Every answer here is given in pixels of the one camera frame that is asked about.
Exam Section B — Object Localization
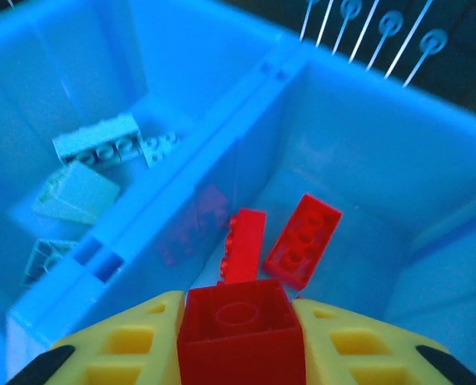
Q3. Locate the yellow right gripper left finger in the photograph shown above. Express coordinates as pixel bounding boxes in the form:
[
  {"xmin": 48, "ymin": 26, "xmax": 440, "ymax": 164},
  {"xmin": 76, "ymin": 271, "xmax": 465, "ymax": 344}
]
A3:
[{"xmin": 4, "ymin": 290, "xmax": 186, "ymax": 385}]

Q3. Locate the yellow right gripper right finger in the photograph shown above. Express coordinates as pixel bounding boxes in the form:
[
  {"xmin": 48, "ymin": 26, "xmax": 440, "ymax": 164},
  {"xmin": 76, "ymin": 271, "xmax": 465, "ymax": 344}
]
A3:
[{"xmin": 293, "ymin": 298, "xmax": 476, "ymax": 385}]

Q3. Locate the red square lego brick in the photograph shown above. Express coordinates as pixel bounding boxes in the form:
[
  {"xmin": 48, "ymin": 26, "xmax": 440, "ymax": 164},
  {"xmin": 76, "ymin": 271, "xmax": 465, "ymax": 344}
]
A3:
[{"xmin": 176, "ymin": 278, "xmax": 307, "ymax": 385}]

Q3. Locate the blue bin with red legos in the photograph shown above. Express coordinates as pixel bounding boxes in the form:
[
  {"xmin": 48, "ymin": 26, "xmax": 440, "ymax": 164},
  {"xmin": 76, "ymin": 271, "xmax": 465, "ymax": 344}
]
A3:
[{"xmin": 6, "ymin": 39, "xmax": 476, "ymax": 385}]

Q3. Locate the blue bin with pale legos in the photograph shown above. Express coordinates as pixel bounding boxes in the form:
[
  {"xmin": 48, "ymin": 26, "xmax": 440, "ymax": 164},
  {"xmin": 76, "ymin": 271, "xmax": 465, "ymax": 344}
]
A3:
[{"xmin": 0, "ymin": 0, "xmax": 299, "ymax": 362}]

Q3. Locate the long red lego brick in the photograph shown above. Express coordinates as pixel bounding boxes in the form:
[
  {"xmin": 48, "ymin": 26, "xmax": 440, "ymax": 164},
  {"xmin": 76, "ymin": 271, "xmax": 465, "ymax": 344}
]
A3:
[
  {"xmin": 220, "ymin": 207, "xmax": 267, "ymax": 286},
  {"xmin": 263, "ymin": 193, "xmax": 343, "ymax": 289}
]

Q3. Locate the pale blue sloped lego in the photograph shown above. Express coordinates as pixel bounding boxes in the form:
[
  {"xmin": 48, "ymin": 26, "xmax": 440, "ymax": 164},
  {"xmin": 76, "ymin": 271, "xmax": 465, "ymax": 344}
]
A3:
[{"xmin": 31, "ymin": 162, "xmax": 122, "ymax": 225}]

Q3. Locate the small pale blue lego plate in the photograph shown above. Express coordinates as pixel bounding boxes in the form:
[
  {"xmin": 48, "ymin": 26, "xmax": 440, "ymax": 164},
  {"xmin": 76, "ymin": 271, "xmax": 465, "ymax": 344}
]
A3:
[{"xmin": 142, "ymin": 132, "xmax": 181, "ymax": 169}]

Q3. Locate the long pale blue lego brick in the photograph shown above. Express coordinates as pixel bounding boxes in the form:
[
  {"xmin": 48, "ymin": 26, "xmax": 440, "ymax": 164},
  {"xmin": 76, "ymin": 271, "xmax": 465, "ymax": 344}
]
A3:
[{"xmin": 51, "ymin": 114, "xmax": 143, "ymax": 166}]

